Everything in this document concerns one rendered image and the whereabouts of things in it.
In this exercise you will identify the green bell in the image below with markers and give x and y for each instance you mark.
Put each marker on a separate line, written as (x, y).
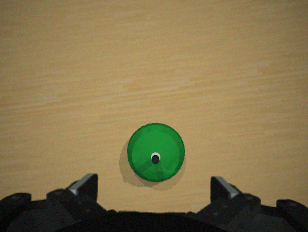
(156, 152)

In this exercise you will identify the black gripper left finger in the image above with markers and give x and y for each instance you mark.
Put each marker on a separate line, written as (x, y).
(23, 215)

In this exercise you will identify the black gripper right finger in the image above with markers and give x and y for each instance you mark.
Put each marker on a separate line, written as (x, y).
(236, 216)

